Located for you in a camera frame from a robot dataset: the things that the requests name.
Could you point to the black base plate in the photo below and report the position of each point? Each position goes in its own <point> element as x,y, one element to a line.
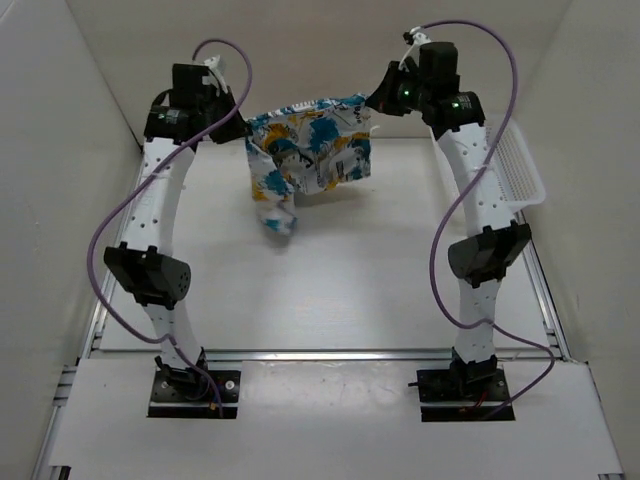
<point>452,395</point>
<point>185,394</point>

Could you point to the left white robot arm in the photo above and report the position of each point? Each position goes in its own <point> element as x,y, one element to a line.
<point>143,263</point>

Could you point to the white patterned shorts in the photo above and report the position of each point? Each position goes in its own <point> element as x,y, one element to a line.
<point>306,149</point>

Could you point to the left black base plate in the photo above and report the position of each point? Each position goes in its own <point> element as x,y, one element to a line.
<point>185,394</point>

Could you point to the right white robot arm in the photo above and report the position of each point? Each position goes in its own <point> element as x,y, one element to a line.
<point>494,237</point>

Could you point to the white plastic basket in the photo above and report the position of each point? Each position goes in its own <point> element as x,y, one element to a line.
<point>518,177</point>

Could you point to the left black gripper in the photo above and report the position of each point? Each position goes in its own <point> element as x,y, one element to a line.
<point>237,129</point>

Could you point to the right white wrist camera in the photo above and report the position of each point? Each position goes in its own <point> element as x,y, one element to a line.
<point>414,38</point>

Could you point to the aluminium rail frame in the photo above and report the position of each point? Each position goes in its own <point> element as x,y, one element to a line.
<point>328,330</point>

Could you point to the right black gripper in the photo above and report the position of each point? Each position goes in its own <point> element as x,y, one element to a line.
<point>381,100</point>

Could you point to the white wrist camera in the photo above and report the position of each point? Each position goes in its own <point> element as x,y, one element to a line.
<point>216,67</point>
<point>414,38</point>

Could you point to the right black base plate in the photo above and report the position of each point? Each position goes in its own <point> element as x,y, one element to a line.
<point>452,395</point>

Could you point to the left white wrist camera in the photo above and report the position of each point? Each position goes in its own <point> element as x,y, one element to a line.
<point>216,67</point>

